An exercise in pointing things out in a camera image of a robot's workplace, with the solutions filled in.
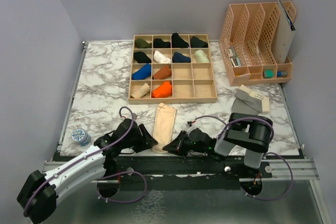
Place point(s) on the orange rolled cloth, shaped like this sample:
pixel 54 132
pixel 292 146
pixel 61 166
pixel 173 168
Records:
pixel 163 91

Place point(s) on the wooden compartment tray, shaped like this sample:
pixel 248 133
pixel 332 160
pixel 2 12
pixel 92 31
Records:
pixel 192 82

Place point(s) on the grey folder in rack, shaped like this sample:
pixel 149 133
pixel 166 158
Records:
pixel 285 31

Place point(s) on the blue rolled cloth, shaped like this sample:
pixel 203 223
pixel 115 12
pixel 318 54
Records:
pixel 144 72

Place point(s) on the cream folded underwear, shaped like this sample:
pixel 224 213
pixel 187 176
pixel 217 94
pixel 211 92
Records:
pixel 263 98

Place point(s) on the navy rolled cloth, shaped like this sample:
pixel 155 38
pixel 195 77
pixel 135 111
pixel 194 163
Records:
pixel 180 58

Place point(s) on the black rolled cloth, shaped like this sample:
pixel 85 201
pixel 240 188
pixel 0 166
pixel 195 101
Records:
pixel 141 57
pixel 160 43
pixel 178 42

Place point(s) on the pink file organizer rack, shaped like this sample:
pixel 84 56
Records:
pixel 250 29

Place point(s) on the blue grey cylinder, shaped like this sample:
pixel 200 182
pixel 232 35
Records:
pixel 282 74

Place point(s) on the beige boxer underwear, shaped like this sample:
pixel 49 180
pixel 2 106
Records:
pixel 163 127

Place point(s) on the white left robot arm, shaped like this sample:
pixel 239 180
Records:
pixel 42 192

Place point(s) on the pale green rolled cloth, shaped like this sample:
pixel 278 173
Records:
pixel 201 57

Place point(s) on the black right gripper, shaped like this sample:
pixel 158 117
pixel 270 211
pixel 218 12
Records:
pixel 177 146

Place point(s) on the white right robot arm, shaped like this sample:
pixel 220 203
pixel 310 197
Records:
pixel 251 132

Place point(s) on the cards in rack slot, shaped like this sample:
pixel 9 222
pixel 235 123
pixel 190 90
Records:
pixel 238 69

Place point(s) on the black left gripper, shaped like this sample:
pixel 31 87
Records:
pixel 146 139

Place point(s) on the olive green rolled cloth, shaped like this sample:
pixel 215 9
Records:
pixel 142 44

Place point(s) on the brown rolled cloth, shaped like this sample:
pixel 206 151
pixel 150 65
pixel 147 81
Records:
pixel 163 73

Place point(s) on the black rolled cloth left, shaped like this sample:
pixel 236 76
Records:
pixel 141 57

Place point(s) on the dark green rolled cloth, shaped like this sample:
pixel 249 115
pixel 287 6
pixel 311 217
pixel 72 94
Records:
pixel 195 42

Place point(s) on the beige rolled cloth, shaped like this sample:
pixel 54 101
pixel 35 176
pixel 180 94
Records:
pixel 141 91

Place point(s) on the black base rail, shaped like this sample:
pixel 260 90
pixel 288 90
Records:
pixel 178 173

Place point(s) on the white rolled cloth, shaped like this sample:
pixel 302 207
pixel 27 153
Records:
pixel 160 57

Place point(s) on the grey underwear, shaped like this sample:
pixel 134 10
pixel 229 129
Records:
pixel 240 107

